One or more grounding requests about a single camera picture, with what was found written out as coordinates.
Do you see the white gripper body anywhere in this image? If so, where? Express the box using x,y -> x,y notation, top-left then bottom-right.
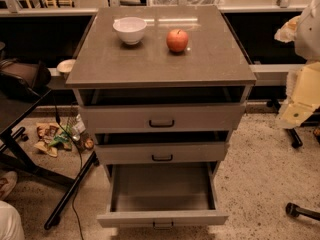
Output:
287,62 -> 320,111

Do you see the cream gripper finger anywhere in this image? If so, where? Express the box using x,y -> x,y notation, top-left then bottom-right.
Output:
276,103 -> 313,129
274,16 -> 299,43

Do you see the grey bottom drawer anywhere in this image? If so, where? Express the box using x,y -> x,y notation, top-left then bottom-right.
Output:
97,162 -> 228,229

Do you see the grey drawer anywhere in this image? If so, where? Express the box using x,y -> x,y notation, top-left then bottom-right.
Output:
95,131 -> 229,164
77,86 -> 247,134
97,162 -> 228,229

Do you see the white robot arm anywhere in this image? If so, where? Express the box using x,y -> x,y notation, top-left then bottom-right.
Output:
274,0 -> 320,129

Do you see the grey top drawer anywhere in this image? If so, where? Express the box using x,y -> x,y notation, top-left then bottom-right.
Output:
77,86 -> 247,134

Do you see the grey drawer cabinet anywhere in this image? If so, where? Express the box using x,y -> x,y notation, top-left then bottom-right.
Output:
65,5 -> 258,172

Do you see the grey middle drawer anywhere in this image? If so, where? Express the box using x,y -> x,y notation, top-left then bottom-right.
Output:
95,131 -> 229,164

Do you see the black stand leg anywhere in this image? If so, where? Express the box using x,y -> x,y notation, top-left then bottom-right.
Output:
267,98 -> 320,149

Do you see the black chair caster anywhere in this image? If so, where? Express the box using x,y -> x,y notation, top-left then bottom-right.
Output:
285,203 -> 320,221

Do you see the red apple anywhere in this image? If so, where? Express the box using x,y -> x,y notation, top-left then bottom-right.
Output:
166,29 -> 189,53

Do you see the white bowl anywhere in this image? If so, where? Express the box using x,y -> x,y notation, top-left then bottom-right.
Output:
113,17 -> 147,45

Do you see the small bowl behind cabinet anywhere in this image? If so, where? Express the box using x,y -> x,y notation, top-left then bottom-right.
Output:
57,59 -> 76,74

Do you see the snack wrappers pile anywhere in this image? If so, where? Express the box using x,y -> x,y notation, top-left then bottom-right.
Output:
34,115 -> 94,157

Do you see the black bag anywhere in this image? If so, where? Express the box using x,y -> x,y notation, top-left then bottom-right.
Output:
0,59 -> 51,99

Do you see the black desk with legs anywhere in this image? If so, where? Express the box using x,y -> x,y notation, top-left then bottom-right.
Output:
0,87 -> 100,231

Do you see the white shoe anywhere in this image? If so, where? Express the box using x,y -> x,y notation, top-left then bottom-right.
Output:
0,171 -> 18,200

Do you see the white trouser leg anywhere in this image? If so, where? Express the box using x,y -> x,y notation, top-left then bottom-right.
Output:
0,201 -> 25,240

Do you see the black power cable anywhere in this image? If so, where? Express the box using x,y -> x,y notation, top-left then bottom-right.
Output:
49,93 -> 86,240

